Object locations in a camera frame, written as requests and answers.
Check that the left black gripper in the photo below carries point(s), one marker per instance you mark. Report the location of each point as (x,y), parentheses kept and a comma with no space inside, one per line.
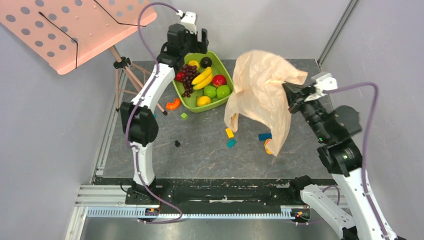
(199,47)

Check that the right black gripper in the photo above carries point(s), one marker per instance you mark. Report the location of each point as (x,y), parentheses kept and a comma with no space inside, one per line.
(298,98)

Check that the small yellow fake fruit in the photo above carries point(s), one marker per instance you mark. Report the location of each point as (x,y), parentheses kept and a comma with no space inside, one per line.
(194,64)

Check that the red fake grape bunch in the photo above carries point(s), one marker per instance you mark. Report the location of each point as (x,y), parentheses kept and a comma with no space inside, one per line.
(190,74)

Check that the beige plastic banana-print bag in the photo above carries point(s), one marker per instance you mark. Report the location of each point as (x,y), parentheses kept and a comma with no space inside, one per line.
(258,93)

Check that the yellow fake banana bunch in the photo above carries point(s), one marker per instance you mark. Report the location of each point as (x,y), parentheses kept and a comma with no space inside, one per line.
(203,79)

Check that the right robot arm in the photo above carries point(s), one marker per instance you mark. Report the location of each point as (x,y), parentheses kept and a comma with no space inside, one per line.
(344,160)

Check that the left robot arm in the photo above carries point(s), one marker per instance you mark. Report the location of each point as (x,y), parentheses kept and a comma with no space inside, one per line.
(139,124)

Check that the dark purple fake plum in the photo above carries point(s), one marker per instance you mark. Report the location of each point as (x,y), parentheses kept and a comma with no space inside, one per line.
(205,62)

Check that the red fake pomegranate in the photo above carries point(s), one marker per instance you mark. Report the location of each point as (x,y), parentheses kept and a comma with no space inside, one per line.
(180,76)

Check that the red fake apple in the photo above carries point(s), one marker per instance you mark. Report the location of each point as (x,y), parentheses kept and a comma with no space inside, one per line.
(219,80)

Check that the green bumpy fake fruit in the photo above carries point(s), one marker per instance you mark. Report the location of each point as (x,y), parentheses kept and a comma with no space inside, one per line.
(210,91)

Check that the green fake apple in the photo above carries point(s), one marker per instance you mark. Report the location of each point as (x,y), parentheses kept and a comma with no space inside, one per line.
(223,91)

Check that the yellow fake lemon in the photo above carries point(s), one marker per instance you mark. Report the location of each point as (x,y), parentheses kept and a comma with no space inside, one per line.
(203,101)

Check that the green plastic basin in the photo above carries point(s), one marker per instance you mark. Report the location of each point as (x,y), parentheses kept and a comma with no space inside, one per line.
(218,67)

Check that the blue toy brick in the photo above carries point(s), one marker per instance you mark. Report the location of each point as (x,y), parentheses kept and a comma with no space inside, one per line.
(264,136)

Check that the yellow orange round toy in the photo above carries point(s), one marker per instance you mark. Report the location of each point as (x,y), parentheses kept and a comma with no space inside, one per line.
(266,146)

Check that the orange curved toy block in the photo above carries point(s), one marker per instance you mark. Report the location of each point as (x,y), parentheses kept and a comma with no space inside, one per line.
(174,104)

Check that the small green cube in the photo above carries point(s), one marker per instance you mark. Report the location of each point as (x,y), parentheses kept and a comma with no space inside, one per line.
(184,116)

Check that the yellow toy block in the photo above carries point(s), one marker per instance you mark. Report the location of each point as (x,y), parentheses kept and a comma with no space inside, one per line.
(229,133)

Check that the teal toy cube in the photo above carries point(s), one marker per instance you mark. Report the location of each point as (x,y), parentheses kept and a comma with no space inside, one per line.
(231,143)

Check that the pink perforated music stand desk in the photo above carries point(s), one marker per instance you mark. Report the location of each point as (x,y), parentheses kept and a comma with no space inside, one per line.
(68,33)

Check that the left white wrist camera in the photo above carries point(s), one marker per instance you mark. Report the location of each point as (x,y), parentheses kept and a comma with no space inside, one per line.
(188,20)

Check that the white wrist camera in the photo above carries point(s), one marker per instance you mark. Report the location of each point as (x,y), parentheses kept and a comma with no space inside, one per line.
(188,20)
(324,81)

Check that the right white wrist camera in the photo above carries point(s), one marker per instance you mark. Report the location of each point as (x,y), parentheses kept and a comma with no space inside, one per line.
(324,81)

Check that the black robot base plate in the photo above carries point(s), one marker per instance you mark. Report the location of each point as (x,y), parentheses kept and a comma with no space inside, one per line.
(222,193)

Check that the aluminium frame rail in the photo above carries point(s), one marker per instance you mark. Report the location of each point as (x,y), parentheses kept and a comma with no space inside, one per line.
(111,201)

